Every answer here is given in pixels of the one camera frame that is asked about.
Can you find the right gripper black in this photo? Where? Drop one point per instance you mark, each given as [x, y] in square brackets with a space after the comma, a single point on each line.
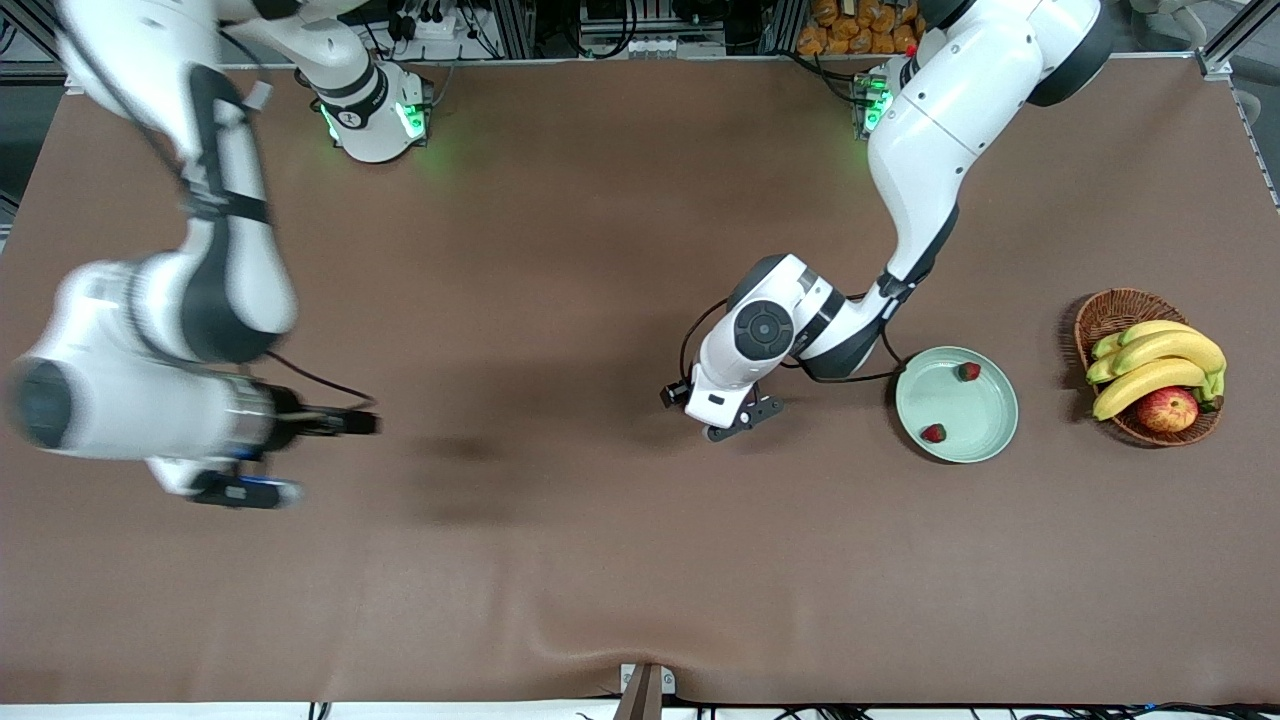
[293, 418]

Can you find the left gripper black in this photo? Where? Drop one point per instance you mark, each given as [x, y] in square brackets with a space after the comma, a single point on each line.
[681, 397]

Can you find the red toy strawberry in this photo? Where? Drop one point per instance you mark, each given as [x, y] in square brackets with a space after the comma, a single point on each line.
[967, 371]
[933, 432]

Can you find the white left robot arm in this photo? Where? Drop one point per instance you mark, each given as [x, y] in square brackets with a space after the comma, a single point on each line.
[940, 140]

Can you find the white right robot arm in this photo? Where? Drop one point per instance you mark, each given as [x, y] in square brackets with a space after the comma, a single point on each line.
[230, 280]

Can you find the pale green plate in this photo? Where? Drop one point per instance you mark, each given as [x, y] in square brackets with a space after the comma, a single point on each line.
[965, 410]

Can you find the brown table cover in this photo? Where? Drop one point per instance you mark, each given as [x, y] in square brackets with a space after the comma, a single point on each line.
[640, 550]

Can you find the brown wooden bar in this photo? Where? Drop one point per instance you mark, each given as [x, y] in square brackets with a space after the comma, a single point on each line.
[642, 700]

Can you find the white connector block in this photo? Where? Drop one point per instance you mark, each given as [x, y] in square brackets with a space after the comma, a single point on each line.
[650, 46]

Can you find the bag of orange buns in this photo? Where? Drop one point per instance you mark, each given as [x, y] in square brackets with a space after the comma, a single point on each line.
[840, 30]

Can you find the white power strip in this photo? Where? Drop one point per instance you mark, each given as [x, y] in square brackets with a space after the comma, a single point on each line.
[435, 27]

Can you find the brown wicker basket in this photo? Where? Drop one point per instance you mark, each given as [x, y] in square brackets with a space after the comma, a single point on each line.
[1120, 310]

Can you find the red apple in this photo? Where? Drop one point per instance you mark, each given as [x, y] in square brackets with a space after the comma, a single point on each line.
[1168, 410]

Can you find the yellow banana bunch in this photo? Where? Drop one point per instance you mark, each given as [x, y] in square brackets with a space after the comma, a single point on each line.
[1170, 345]

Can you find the grey metal bracket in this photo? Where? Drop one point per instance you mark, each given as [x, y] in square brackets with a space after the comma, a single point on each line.
[669, 683]

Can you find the aluminium frame profile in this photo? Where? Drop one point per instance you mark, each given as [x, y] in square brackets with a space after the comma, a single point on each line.
[515, 28]
[787, 25]
[1240, 35]

